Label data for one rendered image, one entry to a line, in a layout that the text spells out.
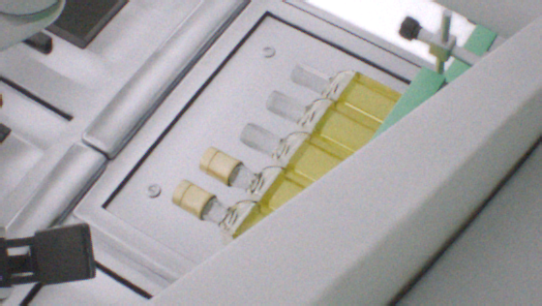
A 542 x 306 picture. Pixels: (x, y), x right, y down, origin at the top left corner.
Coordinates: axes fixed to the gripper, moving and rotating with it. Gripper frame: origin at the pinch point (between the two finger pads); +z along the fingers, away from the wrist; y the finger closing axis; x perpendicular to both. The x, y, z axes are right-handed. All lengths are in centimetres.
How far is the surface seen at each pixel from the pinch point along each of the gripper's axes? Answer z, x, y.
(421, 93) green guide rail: -10, -16, 78
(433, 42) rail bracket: -8, -22, 80
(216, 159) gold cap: -36, -13, 74
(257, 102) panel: -42, -22, 96
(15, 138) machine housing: -74, -23, 79
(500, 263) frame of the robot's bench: 25.9, 3.9, -0.1
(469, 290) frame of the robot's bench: 25.6, 4.7, -3.1
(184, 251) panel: -47, -3, 80
